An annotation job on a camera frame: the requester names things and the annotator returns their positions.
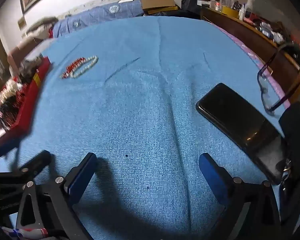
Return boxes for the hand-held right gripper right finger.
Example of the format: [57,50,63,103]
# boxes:
[199,152,282,240]

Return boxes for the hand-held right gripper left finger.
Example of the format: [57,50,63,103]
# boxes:
[15,152,98,240]

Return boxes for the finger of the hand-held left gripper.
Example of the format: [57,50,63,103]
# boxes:
[18,150,52,180]

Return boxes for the red-rimmed white tray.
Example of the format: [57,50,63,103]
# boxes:
[0,56,52,147]

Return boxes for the striped cloth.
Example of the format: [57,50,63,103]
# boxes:
[0,226,50,239]

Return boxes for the black smartphone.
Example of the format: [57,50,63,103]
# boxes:
[195,82,290,185]

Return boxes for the white dotted scrunchie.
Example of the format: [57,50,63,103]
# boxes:
[0,80,23,100]

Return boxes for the brown armchair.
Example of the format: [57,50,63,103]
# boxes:
[7,37,45,63]

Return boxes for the grey brown jacket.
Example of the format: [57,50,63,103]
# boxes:
[25,16,58,39]

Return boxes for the wooden desk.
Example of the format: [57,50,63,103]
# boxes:
[201,6,300,103]

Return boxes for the pile of desk clutter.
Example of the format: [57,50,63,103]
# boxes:
[250,12,300,55]

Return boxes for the blue checkered quilt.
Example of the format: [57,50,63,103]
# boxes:
[52,0,150,38]

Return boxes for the yellow box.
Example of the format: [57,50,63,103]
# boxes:
[221,6,239,18]

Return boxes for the dark bag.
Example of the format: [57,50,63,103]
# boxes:
[181,0,203,19]

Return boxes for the glass jar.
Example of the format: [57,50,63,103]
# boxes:
[212,0,234,10]

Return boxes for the brown cardboard box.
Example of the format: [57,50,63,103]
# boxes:
[141,0,179,15]

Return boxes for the red bead bracelet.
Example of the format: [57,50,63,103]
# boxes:
[60,57,87,79]

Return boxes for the purple frame eyeglasses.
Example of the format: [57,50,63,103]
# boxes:
[257,44,300,117]

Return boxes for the white pearl bracelet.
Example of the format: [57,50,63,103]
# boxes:
[71,55,99,78]

